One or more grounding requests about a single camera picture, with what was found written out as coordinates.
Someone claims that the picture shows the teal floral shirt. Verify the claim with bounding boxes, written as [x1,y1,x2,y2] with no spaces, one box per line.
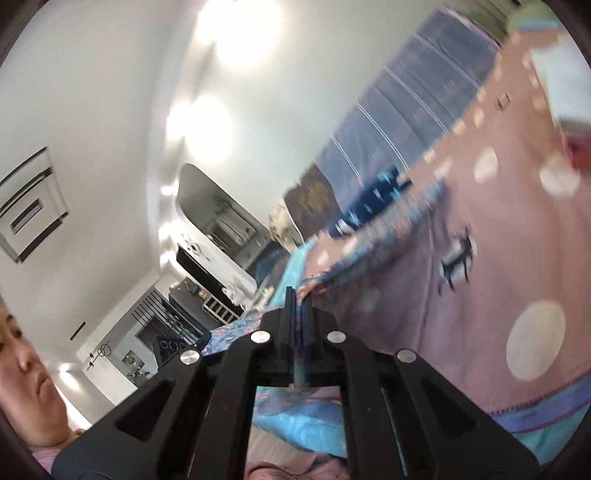
[203,178,448,361]

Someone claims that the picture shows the pale folded cloth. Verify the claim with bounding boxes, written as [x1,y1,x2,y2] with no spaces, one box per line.
[529,41,591,130]

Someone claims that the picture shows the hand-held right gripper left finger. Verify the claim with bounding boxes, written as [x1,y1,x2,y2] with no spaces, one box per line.
[51,286,296,480]

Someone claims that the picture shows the dark tree-print cover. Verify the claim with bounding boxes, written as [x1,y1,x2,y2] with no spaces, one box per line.
[283,164,342,241]

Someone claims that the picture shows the round ceiling light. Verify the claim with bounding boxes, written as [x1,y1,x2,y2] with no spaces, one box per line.
[166,97,234,167]
[198,0,282,70]

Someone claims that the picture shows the pink folded cloth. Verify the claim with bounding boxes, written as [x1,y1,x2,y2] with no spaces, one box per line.
[561,124,591,167]

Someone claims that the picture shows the ceiling air vent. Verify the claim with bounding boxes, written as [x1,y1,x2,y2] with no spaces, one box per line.
[0,147,70,264]

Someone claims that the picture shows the beige clothes pile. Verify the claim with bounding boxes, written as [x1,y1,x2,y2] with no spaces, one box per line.
[268,203,296,254]

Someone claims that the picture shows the navy star-print cloth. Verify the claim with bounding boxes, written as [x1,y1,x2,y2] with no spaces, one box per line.
[332,166,411,232]

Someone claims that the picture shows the green pillow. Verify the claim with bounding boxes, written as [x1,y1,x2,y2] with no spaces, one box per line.
[503,0,564,33]

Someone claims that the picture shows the wall mirror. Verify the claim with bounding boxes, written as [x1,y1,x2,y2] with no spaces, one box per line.
[203,217,257,252]

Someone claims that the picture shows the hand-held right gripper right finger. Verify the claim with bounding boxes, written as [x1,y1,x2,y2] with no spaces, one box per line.
[295,298,542,480]

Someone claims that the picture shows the dark printed blanket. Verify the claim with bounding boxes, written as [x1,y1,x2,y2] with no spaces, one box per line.
[252,240,296,296]

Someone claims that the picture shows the white animal wall decoration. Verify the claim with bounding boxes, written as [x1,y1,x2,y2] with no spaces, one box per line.
[182,233,206,259]

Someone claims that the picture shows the person's face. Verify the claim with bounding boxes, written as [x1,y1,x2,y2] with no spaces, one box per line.
[0,300,79,462]

